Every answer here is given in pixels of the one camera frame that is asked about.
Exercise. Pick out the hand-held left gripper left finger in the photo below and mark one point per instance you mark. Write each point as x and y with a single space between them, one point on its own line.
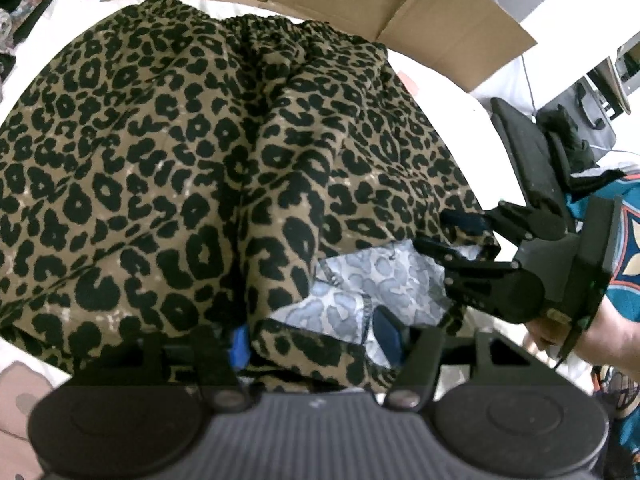
240 351

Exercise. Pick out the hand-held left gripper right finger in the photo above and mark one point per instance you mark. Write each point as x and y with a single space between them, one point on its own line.
388 334

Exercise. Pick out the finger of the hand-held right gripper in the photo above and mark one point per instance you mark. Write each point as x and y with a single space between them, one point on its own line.
462 219
450 255

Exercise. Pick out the leopard print skirt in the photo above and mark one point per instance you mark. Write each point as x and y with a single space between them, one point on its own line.
200 160

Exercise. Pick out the person's right forearm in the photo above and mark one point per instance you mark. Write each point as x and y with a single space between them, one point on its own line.
615 325

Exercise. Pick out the person's right hand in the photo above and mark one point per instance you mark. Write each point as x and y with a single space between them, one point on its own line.
544 334

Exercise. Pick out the teal printed garment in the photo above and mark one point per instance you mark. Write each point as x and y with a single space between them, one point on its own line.
627 230

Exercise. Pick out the black chair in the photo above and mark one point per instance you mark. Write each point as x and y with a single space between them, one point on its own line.
525 150

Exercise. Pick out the black clothing on chair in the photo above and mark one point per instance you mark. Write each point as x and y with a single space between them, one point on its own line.
575 145

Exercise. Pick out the grey bag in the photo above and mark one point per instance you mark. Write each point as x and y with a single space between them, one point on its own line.
597 110

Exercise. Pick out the cardboard pieces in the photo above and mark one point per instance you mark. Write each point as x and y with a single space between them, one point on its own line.
625 75

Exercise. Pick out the white printed bed sheet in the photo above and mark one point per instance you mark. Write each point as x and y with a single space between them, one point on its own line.
20 410

